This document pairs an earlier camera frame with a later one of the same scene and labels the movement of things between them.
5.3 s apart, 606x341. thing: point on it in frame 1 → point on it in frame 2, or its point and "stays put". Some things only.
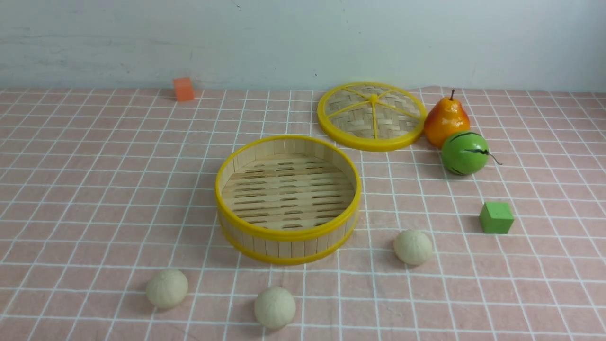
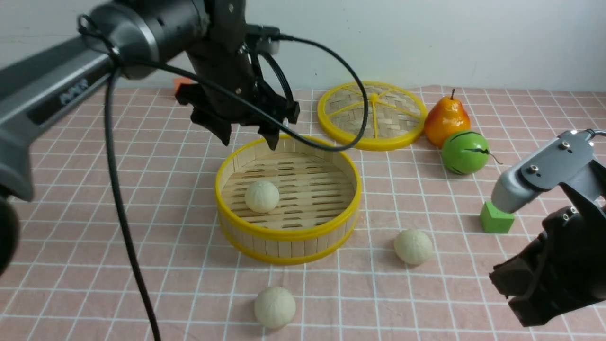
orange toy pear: x=444 y=116 stays put
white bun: x=167 y=288 → x=262 y=196
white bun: x=413 y=247 stays put
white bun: x=274 y=307 stays put
